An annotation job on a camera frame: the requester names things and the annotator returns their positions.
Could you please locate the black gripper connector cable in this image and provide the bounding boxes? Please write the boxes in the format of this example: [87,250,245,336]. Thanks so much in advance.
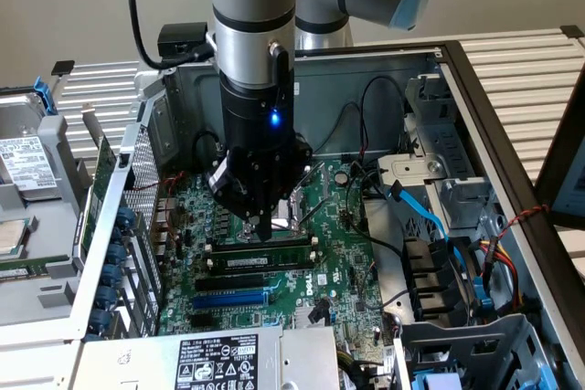
[267,40,290,106]

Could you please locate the blue expansion slot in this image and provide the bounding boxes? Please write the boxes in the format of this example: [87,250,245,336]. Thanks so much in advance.
[191,289,270,311]

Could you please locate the long black expansion slot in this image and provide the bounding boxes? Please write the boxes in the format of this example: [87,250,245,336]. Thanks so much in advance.
[195,272,266,293]

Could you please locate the black camera cable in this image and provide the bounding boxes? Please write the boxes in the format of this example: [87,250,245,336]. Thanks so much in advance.
[124,0,215,70]

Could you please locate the black box with port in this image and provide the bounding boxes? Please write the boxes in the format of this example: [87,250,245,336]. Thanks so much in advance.
[157,22,214,60]

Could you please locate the green graphics card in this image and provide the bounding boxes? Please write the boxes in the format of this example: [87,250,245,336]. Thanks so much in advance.
[78,106,119,270]

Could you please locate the grey plastic parts rack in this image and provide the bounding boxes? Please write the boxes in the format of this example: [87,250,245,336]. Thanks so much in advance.
[0,83,95,330]

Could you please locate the RAM slot black latches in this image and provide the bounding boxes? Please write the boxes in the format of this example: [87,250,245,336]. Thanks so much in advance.
[205,266,319,279]

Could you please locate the light blue SATA wire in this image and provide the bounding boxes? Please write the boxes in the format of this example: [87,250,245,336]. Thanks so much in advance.
[386,179,481,290]

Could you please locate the thin metal locking lever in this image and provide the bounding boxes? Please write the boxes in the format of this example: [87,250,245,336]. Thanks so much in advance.
[296,199,331,231]

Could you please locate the green motherboard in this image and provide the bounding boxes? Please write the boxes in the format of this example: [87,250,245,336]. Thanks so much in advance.
[157,159,389,336]

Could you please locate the grey metal disk bay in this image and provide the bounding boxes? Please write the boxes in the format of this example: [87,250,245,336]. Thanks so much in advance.
[395,311,566,390]

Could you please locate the short red black wire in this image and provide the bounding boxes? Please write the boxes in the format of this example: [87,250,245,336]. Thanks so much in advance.
[122,171,187,194]

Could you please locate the yellow red black wire bundle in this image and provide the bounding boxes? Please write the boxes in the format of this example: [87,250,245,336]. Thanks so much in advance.
[478,235,523,314]

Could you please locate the silver metal drive cage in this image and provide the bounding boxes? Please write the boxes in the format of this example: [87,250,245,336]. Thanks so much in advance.
[377,72,502,231]

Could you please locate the black wire across motherboard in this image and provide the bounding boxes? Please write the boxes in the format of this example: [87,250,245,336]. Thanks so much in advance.
[345,159,406,257]

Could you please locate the silver socket cover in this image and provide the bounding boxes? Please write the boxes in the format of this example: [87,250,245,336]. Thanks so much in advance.
[313,161,331,205]

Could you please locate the dark framed monitor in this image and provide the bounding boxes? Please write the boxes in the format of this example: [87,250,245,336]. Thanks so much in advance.
[533,88,585,232]

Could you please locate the open grey PC case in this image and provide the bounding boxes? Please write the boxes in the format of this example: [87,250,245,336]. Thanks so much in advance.
[70,40,585,390]

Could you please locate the black cable with connector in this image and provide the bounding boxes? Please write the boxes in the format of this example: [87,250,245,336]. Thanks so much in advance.
[193,130,226,167]

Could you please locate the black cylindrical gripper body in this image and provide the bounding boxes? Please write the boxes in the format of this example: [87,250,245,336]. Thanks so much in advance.
[219,72,299,191]

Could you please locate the blue round card clip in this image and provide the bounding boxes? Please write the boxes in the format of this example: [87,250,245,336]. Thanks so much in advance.
[116,206,137,230]
[94,285,116,309]
[107,242,128,266]
[100,263,121,286]
[88,309,110,334]

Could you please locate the long red black twisted wire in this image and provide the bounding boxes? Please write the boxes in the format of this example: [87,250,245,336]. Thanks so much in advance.
[495,204,550,241]

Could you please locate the silver hard disk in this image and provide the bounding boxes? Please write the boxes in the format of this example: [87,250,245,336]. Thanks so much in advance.
[0,91,63,203]

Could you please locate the silver power supply with label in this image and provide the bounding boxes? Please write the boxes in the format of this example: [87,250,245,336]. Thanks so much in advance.
[80,324,340,390]

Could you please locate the small black wire loop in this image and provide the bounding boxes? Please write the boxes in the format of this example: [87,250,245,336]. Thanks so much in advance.
[329,100,367,156]

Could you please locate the silver CPU chip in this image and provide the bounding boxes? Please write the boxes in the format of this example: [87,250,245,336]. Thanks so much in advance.
[0,217,32,258]

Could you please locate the small silver heat sink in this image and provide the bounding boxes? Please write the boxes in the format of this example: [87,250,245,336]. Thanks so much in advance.
[293,304,331,328]

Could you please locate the short black expansion slot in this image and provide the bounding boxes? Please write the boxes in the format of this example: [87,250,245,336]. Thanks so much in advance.
[188,313,217,331]

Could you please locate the large black wire loop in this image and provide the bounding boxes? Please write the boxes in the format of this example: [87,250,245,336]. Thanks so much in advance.
[357,74,409,158]

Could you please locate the silver CPU socket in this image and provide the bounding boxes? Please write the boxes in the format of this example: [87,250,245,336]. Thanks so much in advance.
[235,186,310,245]

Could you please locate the black plastic fan shroud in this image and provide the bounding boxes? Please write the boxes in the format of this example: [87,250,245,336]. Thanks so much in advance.
[400,236,482,323]

